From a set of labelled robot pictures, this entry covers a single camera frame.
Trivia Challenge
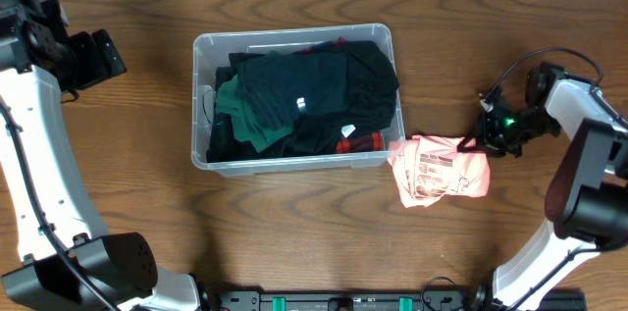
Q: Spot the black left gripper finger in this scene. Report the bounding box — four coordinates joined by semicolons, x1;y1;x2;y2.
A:
92;29;127;78
69;30;110;88

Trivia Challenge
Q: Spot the pink printed t-shirt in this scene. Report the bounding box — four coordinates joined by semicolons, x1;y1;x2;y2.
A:
388;135;491;208

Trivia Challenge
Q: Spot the red plaid flannel garment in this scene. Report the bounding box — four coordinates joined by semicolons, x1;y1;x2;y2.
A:
298;37;386;155

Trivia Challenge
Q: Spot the clear plastic storage container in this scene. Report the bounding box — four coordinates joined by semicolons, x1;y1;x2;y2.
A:
190;23;405;177

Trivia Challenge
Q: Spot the black shirt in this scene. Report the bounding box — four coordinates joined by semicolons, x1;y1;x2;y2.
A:
282;39;401;158

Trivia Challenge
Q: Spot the dark green garment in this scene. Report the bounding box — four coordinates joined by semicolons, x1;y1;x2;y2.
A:
215;75;293;152

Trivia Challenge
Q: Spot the black garment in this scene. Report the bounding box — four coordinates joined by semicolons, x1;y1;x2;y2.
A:
206;53;262;163

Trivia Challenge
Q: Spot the dark navy shirt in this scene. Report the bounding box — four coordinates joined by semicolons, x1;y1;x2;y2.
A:
230;53;348;129

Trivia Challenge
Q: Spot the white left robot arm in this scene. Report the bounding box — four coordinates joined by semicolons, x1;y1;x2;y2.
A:
1;0;209;310

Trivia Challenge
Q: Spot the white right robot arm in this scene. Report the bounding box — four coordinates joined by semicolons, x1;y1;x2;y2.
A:
457;62;627;310

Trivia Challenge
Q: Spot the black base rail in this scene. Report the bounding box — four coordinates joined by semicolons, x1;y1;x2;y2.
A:
215;276;589;311

